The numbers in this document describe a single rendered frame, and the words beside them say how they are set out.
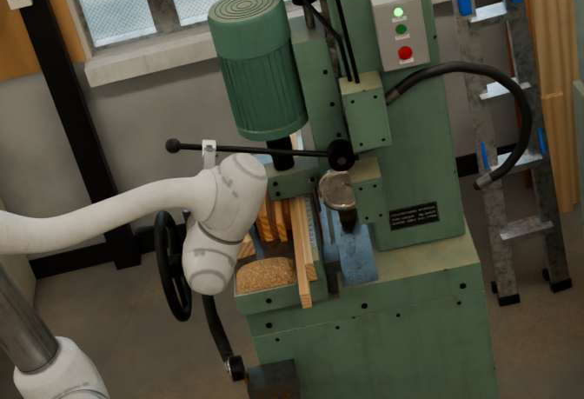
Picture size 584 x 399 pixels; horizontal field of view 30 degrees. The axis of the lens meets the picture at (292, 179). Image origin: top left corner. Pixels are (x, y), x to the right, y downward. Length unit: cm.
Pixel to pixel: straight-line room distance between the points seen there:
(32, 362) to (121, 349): 157
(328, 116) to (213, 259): 54
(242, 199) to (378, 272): 64
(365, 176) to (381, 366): 55
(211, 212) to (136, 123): 199
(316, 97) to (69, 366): 80
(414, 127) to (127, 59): 159
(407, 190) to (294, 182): 27
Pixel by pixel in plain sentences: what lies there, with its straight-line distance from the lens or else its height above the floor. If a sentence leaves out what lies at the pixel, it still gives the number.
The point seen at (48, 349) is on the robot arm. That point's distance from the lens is 238.
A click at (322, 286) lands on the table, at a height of 88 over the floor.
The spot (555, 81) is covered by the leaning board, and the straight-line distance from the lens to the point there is 386.
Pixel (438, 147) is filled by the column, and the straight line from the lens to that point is 255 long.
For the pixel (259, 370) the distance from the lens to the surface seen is 273.
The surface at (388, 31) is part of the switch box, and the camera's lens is 232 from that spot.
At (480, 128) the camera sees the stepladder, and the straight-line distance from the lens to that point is 340.
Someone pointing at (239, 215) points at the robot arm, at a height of 127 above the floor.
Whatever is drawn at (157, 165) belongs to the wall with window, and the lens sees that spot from 414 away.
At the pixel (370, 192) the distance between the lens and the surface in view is 247.
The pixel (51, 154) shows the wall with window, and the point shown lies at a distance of 412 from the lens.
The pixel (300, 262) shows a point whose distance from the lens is 249.
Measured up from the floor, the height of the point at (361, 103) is 127.
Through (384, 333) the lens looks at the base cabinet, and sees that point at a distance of 271.
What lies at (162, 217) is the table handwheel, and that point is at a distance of 275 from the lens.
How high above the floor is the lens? 243
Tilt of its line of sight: 33 degrees down
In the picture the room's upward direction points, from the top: 14 degrees counter-clockwise
